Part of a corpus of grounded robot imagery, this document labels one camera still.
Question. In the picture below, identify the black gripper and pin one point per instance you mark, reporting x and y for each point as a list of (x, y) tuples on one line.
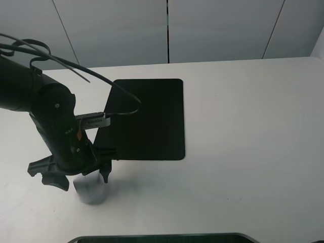
[(72, 153)]

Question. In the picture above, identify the white wireless computer mouse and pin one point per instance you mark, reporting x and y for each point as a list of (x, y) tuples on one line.
[(89, 188)]

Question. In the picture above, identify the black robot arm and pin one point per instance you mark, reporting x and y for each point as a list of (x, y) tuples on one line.
[(50, 105)]

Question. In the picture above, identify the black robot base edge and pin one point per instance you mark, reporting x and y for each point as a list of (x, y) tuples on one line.
[(209, 237)]

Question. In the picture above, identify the black rectangular mouse pad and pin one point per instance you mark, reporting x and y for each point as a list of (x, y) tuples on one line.
[(151, 130)]

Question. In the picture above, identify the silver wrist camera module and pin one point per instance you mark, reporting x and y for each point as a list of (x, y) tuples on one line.
[(93, 120)]

